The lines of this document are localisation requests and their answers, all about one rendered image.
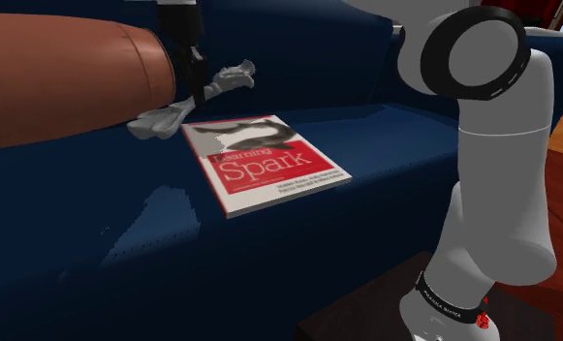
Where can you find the red and white book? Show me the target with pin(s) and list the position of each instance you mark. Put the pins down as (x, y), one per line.
(271, 170)

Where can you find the dark robot stand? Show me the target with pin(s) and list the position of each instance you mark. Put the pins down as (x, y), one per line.
(375, 307)

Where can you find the dark blue sofa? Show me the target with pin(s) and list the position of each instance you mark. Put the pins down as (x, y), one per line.
(120, 226)

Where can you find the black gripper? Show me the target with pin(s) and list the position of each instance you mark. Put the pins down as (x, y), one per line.
(181, 28)

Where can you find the brown round bolster cushion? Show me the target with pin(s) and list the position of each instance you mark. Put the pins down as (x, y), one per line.
(63, 75)

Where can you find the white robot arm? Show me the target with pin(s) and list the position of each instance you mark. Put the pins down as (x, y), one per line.
(493, 179)

